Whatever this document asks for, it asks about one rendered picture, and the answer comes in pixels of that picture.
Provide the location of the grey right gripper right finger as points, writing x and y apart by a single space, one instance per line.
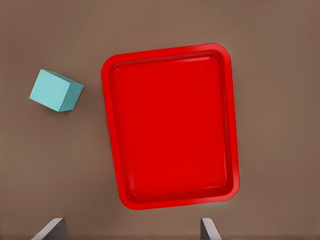
209 230

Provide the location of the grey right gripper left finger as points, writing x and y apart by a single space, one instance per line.
53 230

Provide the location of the red plastic tray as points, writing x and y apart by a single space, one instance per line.
170 127

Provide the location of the teal cube box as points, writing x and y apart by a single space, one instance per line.
53 90

